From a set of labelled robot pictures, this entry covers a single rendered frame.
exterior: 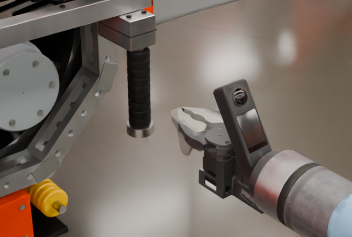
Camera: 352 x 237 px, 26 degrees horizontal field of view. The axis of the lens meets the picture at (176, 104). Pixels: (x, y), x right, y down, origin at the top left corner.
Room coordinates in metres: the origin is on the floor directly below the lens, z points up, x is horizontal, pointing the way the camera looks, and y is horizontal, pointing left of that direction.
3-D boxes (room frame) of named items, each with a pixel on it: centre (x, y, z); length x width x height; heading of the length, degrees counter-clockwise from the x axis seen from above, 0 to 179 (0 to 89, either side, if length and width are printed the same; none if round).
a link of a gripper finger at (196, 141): (0.93, -0.04, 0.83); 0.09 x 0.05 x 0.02; 39
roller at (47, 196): (1.31, 0.31, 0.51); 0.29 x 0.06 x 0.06; 39
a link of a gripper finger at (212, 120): (0.99, -0.04, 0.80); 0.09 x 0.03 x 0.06; 39
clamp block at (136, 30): (1.10, 0.08, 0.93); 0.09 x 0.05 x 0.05; 39
